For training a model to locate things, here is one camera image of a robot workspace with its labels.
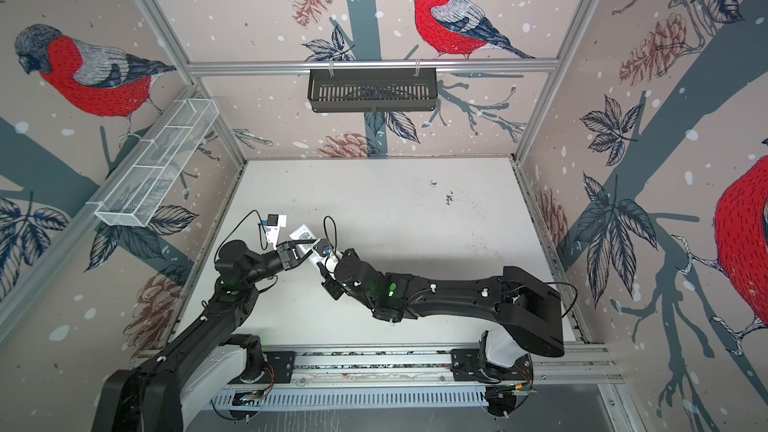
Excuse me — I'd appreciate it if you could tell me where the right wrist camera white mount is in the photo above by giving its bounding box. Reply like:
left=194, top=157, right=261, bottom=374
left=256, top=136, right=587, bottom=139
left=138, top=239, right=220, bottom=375
left=312, top=238, right=340, bottom=277

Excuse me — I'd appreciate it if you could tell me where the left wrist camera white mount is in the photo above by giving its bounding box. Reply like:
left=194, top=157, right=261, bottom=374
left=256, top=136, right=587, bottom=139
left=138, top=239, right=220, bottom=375
left=261, top=213, right=287, bottom=248

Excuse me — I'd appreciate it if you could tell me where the black hanging basket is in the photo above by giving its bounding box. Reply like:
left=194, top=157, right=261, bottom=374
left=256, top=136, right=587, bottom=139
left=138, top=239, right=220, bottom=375
left=307, top=68, right=438, bottom=113

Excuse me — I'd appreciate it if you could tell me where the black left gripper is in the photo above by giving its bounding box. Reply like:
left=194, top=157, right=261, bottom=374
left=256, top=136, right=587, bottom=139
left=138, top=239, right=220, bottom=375
left=243, top=241, right=319, bottom=288

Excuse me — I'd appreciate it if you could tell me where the aluminium cross bar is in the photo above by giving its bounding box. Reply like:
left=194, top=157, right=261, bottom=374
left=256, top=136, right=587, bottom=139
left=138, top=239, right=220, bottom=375
left=187, top=58, right=561, bottom=78

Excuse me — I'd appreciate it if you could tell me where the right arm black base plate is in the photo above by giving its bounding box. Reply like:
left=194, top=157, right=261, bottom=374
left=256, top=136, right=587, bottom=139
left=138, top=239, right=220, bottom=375
left=450, top=347, right=533, bottom=385

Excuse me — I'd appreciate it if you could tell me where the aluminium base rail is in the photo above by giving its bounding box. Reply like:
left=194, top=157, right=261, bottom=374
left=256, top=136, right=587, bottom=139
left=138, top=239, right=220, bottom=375
left=125, top=341, right=619, bottom=388

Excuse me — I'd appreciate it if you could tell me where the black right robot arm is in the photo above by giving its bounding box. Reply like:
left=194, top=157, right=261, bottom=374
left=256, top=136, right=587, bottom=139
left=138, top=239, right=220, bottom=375
left=316, top=249, right=565, bottom=358

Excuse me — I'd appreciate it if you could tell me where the white perforated cable duct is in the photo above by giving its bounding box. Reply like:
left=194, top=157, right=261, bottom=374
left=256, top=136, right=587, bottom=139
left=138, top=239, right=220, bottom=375
left=208, top=385, right=488, bottom=412

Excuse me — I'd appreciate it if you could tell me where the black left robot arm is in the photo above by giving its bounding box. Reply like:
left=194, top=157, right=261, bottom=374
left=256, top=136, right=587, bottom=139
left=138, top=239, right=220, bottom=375
left=92, top=239, right=313, bottom=431

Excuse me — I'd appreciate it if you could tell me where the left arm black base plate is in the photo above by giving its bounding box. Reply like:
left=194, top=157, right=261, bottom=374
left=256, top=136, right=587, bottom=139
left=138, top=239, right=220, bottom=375
left=235, top=351, right=296, bottom=385

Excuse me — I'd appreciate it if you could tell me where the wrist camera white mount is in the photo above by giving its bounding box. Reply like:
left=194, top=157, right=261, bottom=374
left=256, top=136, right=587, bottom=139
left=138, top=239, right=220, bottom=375
left=312, top=238, right=340, bottom=277
left=261, top=213, right=287, bottom=248

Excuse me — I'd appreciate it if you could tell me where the white remote control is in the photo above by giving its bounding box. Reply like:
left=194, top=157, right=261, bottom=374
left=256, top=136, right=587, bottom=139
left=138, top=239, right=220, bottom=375
left=289, top=224, right=324, bottom=270

